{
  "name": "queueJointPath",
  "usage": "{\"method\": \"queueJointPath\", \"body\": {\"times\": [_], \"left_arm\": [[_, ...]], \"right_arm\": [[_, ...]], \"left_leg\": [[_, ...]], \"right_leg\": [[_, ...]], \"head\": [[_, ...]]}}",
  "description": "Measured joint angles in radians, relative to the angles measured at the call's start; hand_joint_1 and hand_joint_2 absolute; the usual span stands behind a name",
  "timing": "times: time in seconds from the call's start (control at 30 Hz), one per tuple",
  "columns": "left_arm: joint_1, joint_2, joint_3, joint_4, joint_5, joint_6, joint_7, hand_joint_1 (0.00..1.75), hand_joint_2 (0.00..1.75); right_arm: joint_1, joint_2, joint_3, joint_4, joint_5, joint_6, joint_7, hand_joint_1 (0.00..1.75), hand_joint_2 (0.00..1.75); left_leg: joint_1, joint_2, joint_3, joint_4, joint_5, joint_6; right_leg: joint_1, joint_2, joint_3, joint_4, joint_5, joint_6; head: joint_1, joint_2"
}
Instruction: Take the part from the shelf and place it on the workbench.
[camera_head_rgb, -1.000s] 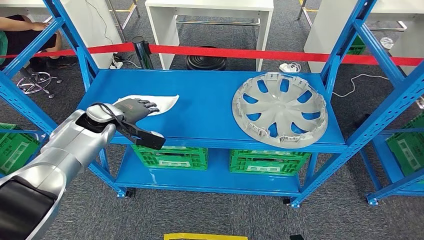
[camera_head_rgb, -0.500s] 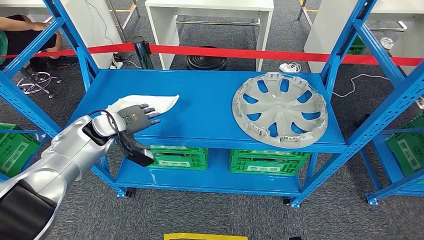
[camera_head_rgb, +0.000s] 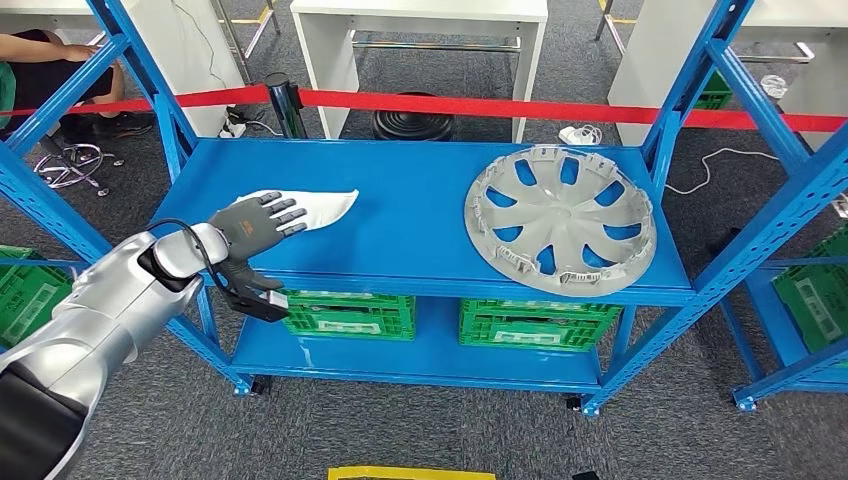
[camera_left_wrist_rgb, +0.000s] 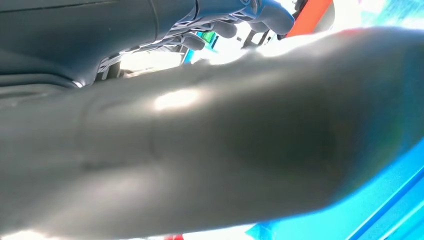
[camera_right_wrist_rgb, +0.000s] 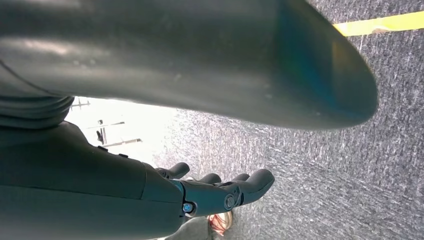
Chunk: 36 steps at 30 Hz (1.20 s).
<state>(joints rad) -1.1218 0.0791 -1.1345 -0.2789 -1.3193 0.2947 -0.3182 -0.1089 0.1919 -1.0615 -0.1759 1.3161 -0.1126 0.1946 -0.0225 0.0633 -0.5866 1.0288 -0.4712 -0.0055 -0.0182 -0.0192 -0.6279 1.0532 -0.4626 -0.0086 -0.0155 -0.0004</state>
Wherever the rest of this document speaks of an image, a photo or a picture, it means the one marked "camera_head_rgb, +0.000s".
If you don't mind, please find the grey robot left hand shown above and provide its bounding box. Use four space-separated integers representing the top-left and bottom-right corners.
208 190 309 293

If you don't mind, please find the person's hand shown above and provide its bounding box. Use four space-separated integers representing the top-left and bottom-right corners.
62 42 101 64

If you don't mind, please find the white plastic shell part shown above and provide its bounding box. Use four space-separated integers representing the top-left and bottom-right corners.
231 188 360 234

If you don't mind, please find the person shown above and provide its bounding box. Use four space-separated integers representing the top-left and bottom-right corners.
0 29 157 142

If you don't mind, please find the white table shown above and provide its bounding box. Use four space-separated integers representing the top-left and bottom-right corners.
606 0 848 152
0 0 248 138
290 0 550 144

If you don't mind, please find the chrome chair base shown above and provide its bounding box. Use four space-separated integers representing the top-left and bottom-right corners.
33 142 125 199

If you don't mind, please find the green plastic crate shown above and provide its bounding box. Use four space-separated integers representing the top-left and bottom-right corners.
458 299 624 353
0 246 74 350
692 69 735 111
771 225 848 369
281 290 417 342

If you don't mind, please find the black ribbed round base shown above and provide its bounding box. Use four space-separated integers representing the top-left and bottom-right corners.
370 91 457 142

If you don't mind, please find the grey plastic wheel hubcap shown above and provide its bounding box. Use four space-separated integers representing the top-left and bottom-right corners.
463 145 658 298

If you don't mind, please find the short black cylinder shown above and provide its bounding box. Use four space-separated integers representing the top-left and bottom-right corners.
705 227 745 261

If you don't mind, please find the clear plastic bottle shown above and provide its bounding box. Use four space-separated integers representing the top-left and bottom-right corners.
759 73 789 101

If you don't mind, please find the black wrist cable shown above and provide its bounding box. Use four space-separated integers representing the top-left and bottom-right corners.
145 218 233 296

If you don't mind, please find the black bracket wrist camera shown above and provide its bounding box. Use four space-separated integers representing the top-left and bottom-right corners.
215 264 291 325

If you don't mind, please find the thin black cable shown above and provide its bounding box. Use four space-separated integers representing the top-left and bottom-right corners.
170 0 230 91

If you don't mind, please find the chrome black stanchion post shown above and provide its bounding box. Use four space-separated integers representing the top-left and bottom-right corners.
264 71 309 140

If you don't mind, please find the chrome tube frame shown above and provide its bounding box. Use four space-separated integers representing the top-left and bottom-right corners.
349 28 523 56
594 0 816 66
211 0 283 84

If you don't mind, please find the white charger cable bundle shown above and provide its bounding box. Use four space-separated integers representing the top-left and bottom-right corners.
558 124 603 147

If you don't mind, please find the white floor cable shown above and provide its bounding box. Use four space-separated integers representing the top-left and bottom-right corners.
665 146 783 197

